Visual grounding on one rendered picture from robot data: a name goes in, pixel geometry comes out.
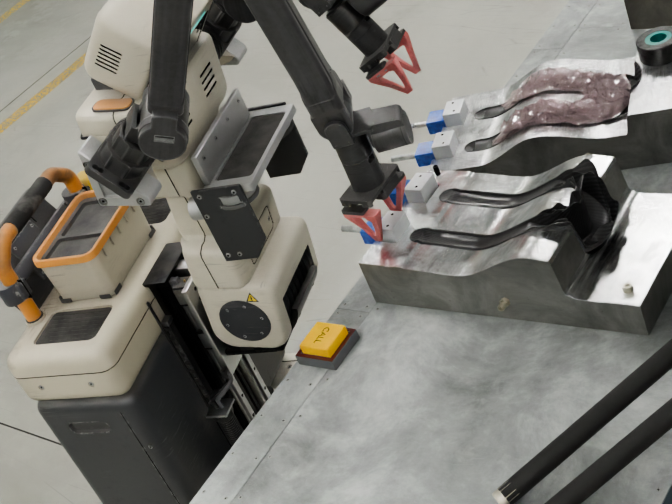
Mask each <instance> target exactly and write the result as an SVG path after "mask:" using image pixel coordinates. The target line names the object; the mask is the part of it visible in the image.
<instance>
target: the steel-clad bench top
mask: <svg viewBox="0 0 672 504"><path fill-rule="evenodd" d="M648 30H650V29H631V27H630V23H629V19H628V15H627V11H626V7H625V4H624V0H569V2H568V3H567V4H566V6H565V7H564V8H563V9H562V11H561V12H560V13H559V15H558V16H557V17H556V19H555V20H554V21H553V23H552V24H551V25H550V27H549V28H548V29H547V31H546V32H545V33H544V35H543V36H542V37H541V39H540V40H539V41H538V43H537V44H536V45H535V47H534V48H533V49H532V51H531V52H530V53H529V54H528V56H527V57H526V58H525V60H524V61H523V62H522V64H521V65H520V66H519V68H518V69H517V70H516V72H515V73H514V74H513V76H512V77H511V78H510V80H509V81H508V82H507V84H506V85H505V86H504V88H505V87H508V86H510V85H512V84H514V83H515V82H517V81H518V80H519V79H521V78H522V77H523V76H525V75H526V74H527V73H529V72H530V71H531V70H533V69H534V68H535V67H537V66H539V65H540V64H542V63H544V62H547V61H550V60H556V59H589V60H617V59H623V58H629V57H634V56H636V51H637V47H636V40H637V38H638V37H639V36H640V35H641V34H643V33H644V32H646V31H648ZM621 171H622V174H623V176H624V179H625V181H626V184H627V186H628V187H629V189H631V190H634V191H636V192H639V193H657V194H672V162H671V163H664V164H658V165H651V166H644V167H637V168H630V169H624V170H621ZM326 323H331V324H338V325H345V327H346V328H352V329H356V330H357V332H358V334H359V336H360V338H359V340H358V341H357V342H356V344H355V345H354V347H353V348H352V349H351V351H350V352H349V353H348V355H347V356H346V358H345V359H344V360H343V362H342V363H341V364H340V366H339V367H338V369H337V370H331V369H325V368H319V367H313V366H307V365H301V364H299V363H298V361H297V362H296V363H295V364H294V366H293V367H292V368H291V369H290V371H289V372H288V373H287V375H286V376H285V377H284V379H283V380H282V381H281V383H280V384H279V385H278V387H277V388H276V389H275V391H274V392H273V393H272V395H271V396H270V397H269V399H268V400H267V401H266V403H265V404H264V405H263V407H262V408H261V409H260V411H259V412H258V413H257V414H256V416H255V417H254V418H253V420H252V421H251V422H250V424H249V425H248V426H247V428H246V429H245V430H244V432H243V433H242V434H241V436H240V437H239V438H238V440H237V441H236V442H235V444H234V445H233V446H232V448H231V449H230V450H229V452H228V453H227V454H226V456H225V457H224V458H223V459H222V461H221V462H220V463H219V465H218V466H217V467H216V469H215V470H214V471H213V473H212V474H211V475H210V477H209V478H208V479H207V481H206V482H205V483H204V485H203V486H202V487H201V489H200V490H199V491H198V493H197V494H196V495H195V497H194V498H193V499H192V501H191V502H190V503H189V504H499V503H498V502H497V500H496V499H495V498H494V497H493V495H492V493H493V492H494V491H495V490H496V489H497V488H498V487H500V486H501V485H502V484H503V483H504V482H505V481H507V480H508V479H509V478H510V477H511V476H512V475H514V474H515V473H516V472H517V471H518V470H519V469H521V468H522V467H523V466H524V465H525V464H526V463H528V462H529V461H530V460H531V459H532V458H533V457H535V456H536V455H537V454H538V453H539V452H540V451H542V450H543V449H544V448H545V447H546V446H547V445H548V444H550V443H551V442H552V441H553V440H554V439H555V438H557V437H558V436H559V435H560V434H561V433H562V432H564V431H565V430H566V429H567V428H568V427H569V426H571V425H572V424H573V423H574V422H575V421H576V420H578V419H579V418H580V417H581V416H582V415H583V414H585V413H586V412H587V411H588V410H589V409H590V408H592V407H593V406H594V405H595V404H596V403H597V402H599V401H600V400H601V399H602V398H603V397H604V396H605V395H607V394H608V393H609V392H610V391H611V390H612V389H614V388H615V387H616V386H617V385H618V384H619V383H621V382H622V381H623V380H624V379H625V378H626V377H628V376H629V375H630V374H631V373H632V372H633V371H635V370H636V369H637V368H638V367H639V366H640V365H642V364H643V363H644V362H645V361H646V360H647V359H649V358H650V357H651V356H652V355H653V354H654V353H655V352H657V351H658V350H659V349H660V348H661V347H662V346H664V345H665V344H666V343H667V342H668V341H669V340H671V339H672V293H671V295H670V297H669V299H668V300H667V302H666V304H665V306H664V308H663V310H662V312H661V314H660V315H659V317H658V319H657V321H656V323H655V325H654V327H653V329H652V331H651V332H650V334H649V336H648V335H640V334H631V333H623V332H615V331H607V330H599V329H591V328H582V327H574V326H566V325H558V324H550V323H541V322H533V321H525V320H517V319H509V318H501V317H492V316H484V315H476V314H468V313H460V312H452V311H443V310H435V309H427V308H419V307H411V306H403V305H394V304H386V303H378V302H376V301H375V299H374V297H373V294H372V292H371V290H370V288H369V286H368V283H367V281H366V279H365V277H364V275H363V274H362V276H361V277H360V278H359V279H358V281H357V282H356V283H355V285H354V286H353V287H352V289H351V290H350V291H349V293H348V294H347V295H346V297H345V298H344V299H343V301H342V302H341V303H340V305H339V306H338V307H337V309H336V310H335V311H334V313H333V314H332V315H331V317H330V318H329V319H328V321H327V322H326ZM671 398H672V369H671V370H669V371H668V372H667V373H666V374H665V375H664V376H662V377H661V378H660V379H659V380H658V381H657V382H655V383H654V384H653V385H652V386H651V387H650V388H648V389H647V390H646V391H645V392H644V393H643V394H641V395H640V396H639V397H638V398H637V399H636V400H634V401H633V402H632V403H631V404H630V405H629V406H627V407H626V408H625V409H624V410H623V411H622V412H620V413H619V414H618V415H617V416H616V417H615V418H614V419H612V420H611V421H610V422H609V423H608V424H607V425H605V426H604V427H603V428H602V429H601V430H600V431H598V432H597V433H596V434H595V435H594V436H593V437H591V438H590V439H589V440H588V441H587V442H586V443H584V444H583V445H582V446H581V447H580V448H579V449H577V450H576V451H575V452H574V453H573V454H572V455H570V456H569V457H568V458H567V459H566V460H565V461H563V462H562V463H561V464H560V465H559V466H558V467H556V468H555V469H554V470H553V471H552V472H551V473H550V474H548V475H547V476H546V477H545V478H544V479H543V480H541V481H540V482H539V483H538V484H537V485H536V486H534V487H533V488H532V489H531V490H530V491H529V492H527V493H526V494H525V495H524V496H523V497H522V498H520V499H519V500H518V501H517V502H516V503H515V504H545V503H546V502H547V501H548V500H549V499H551V498H552V497H553V496H554V495H555V494H557V493H558V492H559V491H560V490H561V489H563V488H564V487H565V486H566V485H567V484H569V483H570V482H571V481H572V480H573V479H575V478H576V477H577V476H578V475H579V474H581V473H582V472H583V471H584V470H585V469H587V468H588V467H589V466H590V465H591V464H593V463H594V462H595V461H596V460H597V459H599V458H600V457H601V456H602V455H604V454H605V453H606V452H607V451H608V450H610V449H611V448H612V447H613V446H614V445H616V444H617V443H618V442H619V441H620V440H622V439H623V438H624V437H625V436H626V435H628V434H629V433H630V432H631V431H632V430H634V429H635V428H636V427H637V426H638V425H640V424H641V423H642V422H643V421H644V420H646V419H647V418H648V417H649V416H650V415H652V414H653V413H654V412H655V411H656V410H658V409H659V408H660V407H661V406H662V405H664V404H665V403H666V402H667V401H668V400H670V399H671ZM671 486H672V428H671V429H670V430H669V431H668V432H667V433H665V434H664V435H663V436H662V437H661V438H659V439H658V440H657V441H656V442H655V443H653V444H652V445H651V446H650V447H648V448H647V449H646V450H645V451H644V452H642V453H641V454H640V455H639V456H638V457H636V458H635V459H634V460H633V461H632V462H630V463H629V464H628V465H627V466H626V467H624V468H623V469H622V470H621V471H620V472H618V473H617V474H616V475H615V476H614V477H612V478H611V479H610V480H609V481H608V482H606V483H605V484H604V485H603V486H602V487H600V488H599V489H598V490H597V491H596V492H594V493H593V494H592V495H591V496H590V497H588V498H587V499H586V500H585V501H584V502H582V503H581V504H663V503H664V501H665V499H666V496H667V494H668V492H669V490H670V488H671Z"/></svg>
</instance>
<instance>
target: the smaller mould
mask: <svg viewBox="0 0 672 504"><path fill-rule="evenodd" d="M624 4H625V7H626V11H627V15H628V19H629V23H630V27H631V29H652V28H656V27H660V26H672V0H624Z"/></svg>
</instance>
